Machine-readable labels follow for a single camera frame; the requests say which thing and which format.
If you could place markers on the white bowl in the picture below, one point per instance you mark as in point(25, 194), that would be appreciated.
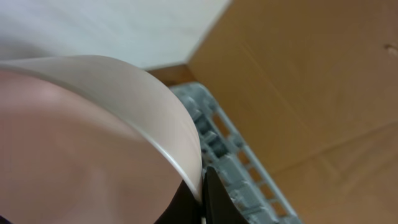
point(92, 139)

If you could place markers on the grey dishwasher rack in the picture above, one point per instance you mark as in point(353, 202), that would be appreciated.
point(248, 184)

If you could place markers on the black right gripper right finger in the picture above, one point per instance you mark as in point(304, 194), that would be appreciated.
point(217, 205)

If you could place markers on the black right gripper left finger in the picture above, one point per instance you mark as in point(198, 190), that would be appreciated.
point(183, 209)

